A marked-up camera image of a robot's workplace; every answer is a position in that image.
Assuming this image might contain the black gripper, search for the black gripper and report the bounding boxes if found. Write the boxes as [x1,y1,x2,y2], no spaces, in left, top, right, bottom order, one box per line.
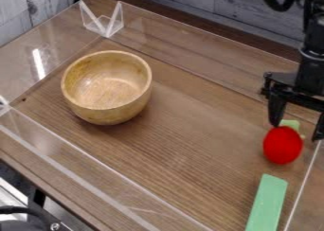
[262,48,324,141]

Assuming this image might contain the red ball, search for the red ball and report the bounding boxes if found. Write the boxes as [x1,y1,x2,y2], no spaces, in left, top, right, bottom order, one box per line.
[263,119,306,165]

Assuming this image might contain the wooden bowl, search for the wooden bowl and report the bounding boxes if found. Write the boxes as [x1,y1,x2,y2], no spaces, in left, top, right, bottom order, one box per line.
[61,50,152,125]

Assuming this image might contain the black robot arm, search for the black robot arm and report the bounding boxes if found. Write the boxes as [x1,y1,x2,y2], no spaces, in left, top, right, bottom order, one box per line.
[262,0,324,141]

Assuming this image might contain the green tape strip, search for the green tape strip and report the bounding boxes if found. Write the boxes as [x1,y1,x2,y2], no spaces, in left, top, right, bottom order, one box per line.
[244,174,290,231]

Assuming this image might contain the clear acrylic tray walls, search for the clear acrylic tray walls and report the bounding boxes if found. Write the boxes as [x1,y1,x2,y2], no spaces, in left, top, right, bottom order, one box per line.
[0,0,324,231]

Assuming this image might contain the clear acrylic corner bracket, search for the clear acrylic corner bracket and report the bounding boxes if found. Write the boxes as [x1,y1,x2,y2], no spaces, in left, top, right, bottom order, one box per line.
[80,1,125,38]

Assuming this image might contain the black metal bracket with screw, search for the black metal bracket with screw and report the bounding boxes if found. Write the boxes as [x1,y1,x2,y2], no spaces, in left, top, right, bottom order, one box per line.
[27,187,76,231]

